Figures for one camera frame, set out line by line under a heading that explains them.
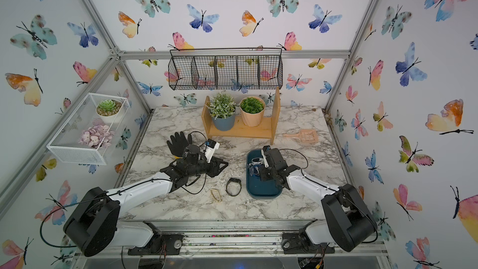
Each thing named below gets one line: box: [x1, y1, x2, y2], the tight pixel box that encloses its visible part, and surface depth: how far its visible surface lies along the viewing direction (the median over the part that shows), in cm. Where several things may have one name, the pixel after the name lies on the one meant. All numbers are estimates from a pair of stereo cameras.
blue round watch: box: [248, 157, 264, 179], surface depth 93 cm
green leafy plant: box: [209, 90, 240, 120], surface depth 92 cm
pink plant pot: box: [239, 95, 266, 128], surface depth 98 cm
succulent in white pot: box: [95, 99, 123, 124], surface depth 73 cm
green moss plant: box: [240, 97, 264, 114], surface depth 98 cm
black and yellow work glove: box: [166, 131, 192, 159], surface depth 108 cm
